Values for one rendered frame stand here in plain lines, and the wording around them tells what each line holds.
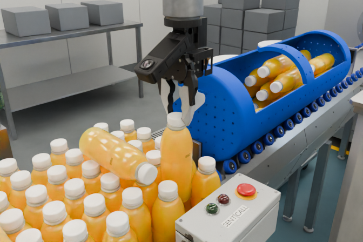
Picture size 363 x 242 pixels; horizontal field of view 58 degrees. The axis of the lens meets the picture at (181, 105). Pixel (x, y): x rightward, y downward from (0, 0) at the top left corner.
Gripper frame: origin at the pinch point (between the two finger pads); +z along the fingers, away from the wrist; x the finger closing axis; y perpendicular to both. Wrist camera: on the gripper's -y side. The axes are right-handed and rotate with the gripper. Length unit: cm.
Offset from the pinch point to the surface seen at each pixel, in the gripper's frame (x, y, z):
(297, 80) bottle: 4, 69, 11
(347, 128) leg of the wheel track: 21, 218, 94
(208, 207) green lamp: -14.3, -6.7, 10.8
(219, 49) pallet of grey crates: 250, 352, 91
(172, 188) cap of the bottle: -4.8, -6.4, 11.7
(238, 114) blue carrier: 0.5, 24.3, 7.9
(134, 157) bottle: 2.0, -9.9, 5.8
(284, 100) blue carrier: -1.1, 47.7, 10.4
